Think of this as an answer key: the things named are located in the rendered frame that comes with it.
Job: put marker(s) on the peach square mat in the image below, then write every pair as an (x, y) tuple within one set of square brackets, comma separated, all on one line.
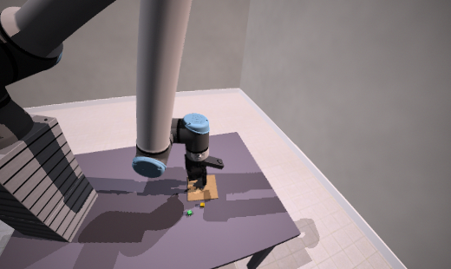
[(209, 192)]

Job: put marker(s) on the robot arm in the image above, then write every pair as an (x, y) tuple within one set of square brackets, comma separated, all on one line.
[(31, 38)]

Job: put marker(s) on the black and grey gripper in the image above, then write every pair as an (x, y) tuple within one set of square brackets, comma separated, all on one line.
[(196, 172)]

